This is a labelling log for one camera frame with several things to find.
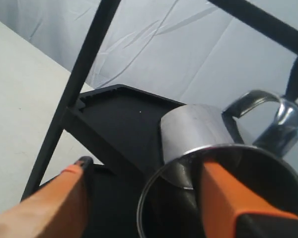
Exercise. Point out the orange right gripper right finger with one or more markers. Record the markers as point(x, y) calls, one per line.
point(229, 209)

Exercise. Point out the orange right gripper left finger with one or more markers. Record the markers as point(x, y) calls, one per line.
point(60, 209)

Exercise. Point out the stainless steel mug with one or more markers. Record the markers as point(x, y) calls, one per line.
point(249, 139)

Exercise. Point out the black two-tier rack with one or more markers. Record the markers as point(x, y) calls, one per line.
point(120, 124)

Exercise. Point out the white backdrop cloth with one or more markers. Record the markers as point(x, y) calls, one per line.
point(187, 50)

